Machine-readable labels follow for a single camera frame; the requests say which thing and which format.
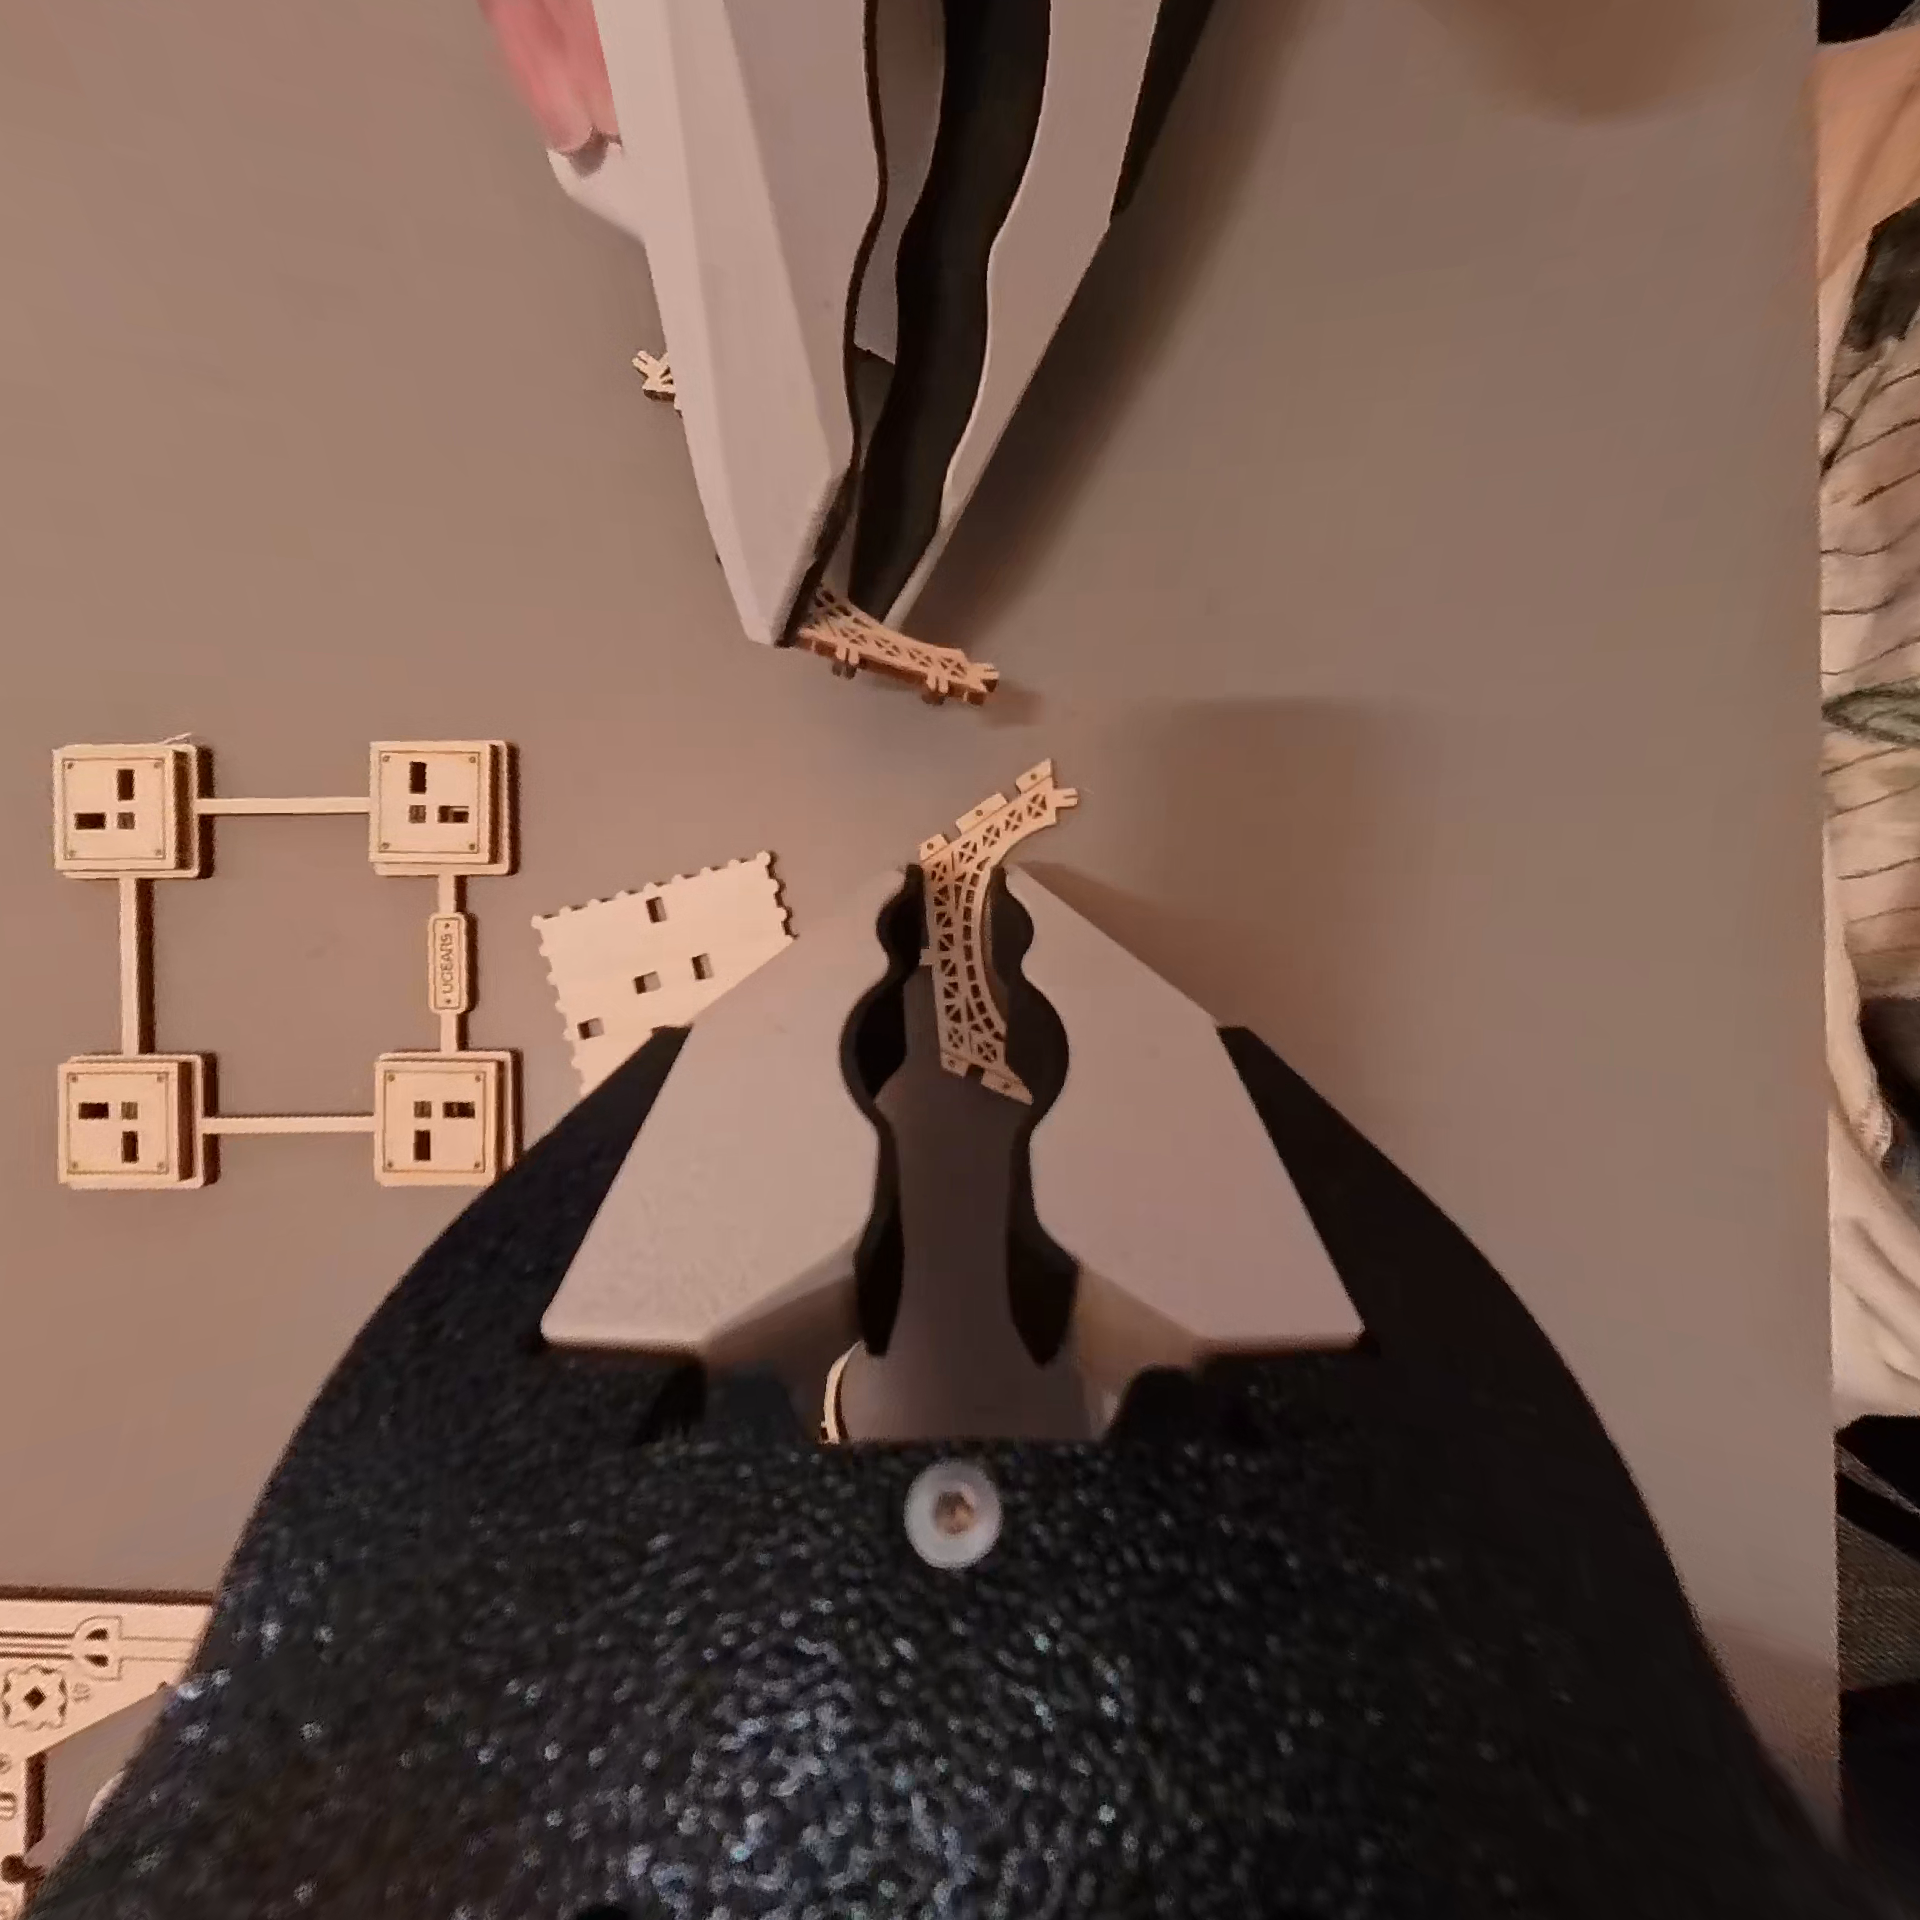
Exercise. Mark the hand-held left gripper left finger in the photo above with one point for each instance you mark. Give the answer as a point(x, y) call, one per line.
point(708, 1200)

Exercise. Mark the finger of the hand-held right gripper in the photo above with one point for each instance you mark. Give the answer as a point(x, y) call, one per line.
point(1051, 182)
point(736, 300)

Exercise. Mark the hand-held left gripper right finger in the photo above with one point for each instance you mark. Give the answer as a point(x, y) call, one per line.
point(1199, 1200)

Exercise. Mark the serrated square wooden plate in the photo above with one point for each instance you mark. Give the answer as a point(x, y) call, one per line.
point(736, 914)

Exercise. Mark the wooden parts sheet with arches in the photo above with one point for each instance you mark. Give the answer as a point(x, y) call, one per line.
point(175, 1619)

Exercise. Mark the grey desk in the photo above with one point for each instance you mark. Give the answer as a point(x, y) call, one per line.
point(1349, 748)

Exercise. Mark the person's right hand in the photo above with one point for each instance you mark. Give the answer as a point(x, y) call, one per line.
point(546, 66)

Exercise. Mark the white printed shirt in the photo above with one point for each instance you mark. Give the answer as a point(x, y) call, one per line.
point(1877, 600)

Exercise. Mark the wooden four-square base frame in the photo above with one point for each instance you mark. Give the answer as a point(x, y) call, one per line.
point(166, 846)

